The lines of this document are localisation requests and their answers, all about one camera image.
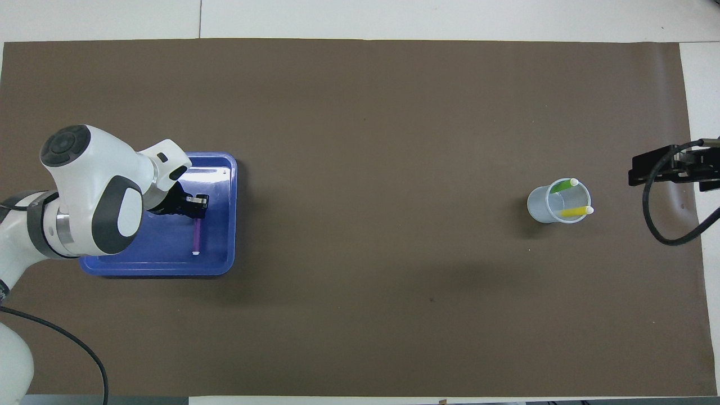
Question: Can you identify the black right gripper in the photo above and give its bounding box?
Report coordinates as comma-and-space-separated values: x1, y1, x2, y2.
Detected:
628, 145, 720, 193

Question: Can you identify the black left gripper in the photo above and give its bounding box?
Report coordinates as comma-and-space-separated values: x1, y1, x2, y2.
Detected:
146, 182, 210, 219

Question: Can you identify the blue plastic tray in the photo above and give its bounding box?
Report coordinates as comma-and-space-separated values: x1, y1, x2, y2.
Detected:
79, 151, 239, 278

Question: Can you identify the light blue mesh cup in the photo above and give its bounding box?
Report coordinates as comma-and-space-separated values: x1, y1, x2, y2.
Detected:
527, 178, 592, 224

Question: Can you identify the brown table mat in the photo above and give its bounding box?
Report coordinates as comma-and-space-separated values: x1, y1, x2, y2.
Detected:
0, 38, 718, 398

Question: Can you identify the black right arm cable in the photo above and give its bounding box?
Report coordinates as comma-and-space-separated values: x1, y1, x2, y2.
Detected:
643, 138, 720, 246

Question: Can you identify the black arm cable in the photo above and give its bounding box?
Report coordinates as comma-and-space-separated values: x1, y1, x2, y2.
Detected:
0, 306, 109, 405
643, 138, 720, 246

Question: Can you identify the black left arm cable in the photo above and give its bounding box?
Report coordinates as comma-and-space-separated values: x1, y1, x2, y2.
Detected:
0, 306, 109, 405

